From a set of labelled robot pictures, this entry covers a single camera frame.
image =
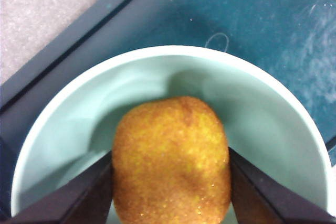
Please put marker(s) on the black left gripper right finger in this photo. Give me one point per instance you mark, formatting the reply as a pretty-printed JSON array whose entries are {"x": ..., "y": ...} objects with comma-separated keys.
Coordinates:
[{"x": 262, "y": 200}]

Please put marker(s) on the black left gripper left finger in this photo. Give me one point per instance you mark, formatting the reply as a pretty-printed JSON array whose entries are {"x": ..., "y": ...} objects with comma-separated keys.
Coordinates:
[{"x": 78, "y": 200}]

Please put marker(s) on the teal ribbed bowl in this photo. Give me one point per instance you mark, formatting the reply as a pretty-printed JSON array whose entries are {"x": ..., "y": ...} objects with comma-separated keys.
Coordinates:
[{"x": 78, "y": 119}]

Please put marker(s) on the orange-brown kiwifruit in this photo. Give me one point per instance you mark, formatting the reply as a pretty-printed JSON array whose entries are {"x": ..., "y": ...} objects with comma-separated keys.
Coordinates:
[{"x": 170, "y": 161}]

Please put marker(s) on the dark rectangular tray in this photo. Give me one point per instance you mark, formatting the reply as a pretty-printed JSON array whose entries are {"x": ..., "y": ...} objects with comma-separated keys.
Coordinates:
[{"x": 236, "y": 6}]

